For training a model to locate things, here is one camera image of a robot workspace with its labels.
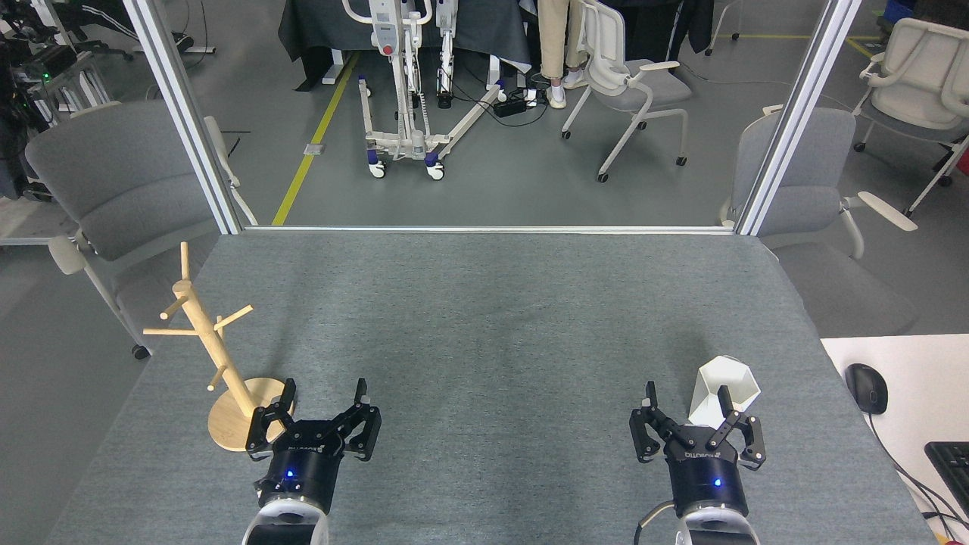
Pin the white stand on wheels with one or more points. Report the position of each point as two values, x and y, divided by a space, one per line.
390 30

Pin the white office chair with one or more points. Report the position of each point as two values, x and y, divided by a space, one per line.
920 76

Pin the white mesh chair grey seat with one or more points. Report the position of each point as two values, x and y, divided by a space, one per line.
651 87

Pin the black computer mouse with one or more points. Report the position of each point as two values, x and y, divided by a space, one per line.
867 387

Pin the wooden cup rack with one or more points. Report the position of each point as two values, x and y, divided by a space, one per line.
246 416

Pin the black equipment cart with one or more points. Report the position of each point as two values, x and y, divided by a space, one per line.
38 76

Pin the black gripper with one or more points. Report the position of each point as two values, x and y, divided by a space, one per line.
306 473
708 477

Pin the grey padded chair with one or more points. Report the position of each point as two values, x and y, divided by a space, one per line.
113 174
802 174

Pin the white hexagonal cup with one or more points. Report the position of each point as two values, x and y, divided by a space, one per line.
719 378

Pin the white power strip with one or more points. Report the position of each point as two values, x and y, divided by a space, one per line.
534 96

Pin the silver frame post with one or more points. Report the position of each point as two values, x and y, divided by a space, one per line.
185 113
795 113

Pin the blue box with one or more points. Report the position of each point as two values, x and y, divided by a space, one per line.
899 10

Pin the white desk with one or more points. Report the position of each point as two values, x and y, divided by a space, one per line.
923 378

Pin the metal floor socket plate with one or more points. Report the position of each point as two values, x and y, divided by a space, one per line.
313 149

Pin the black keyboard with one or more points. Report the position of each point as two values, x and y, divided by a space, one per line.
952 469

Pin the table with dark cloth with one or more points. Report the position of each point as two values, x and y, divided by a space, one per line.
318 30

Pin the black power strip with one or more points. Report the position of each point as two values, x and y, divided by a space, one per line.
511 106

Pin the silver table edge rail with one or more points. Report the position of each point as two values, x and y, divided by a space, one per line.
492 228

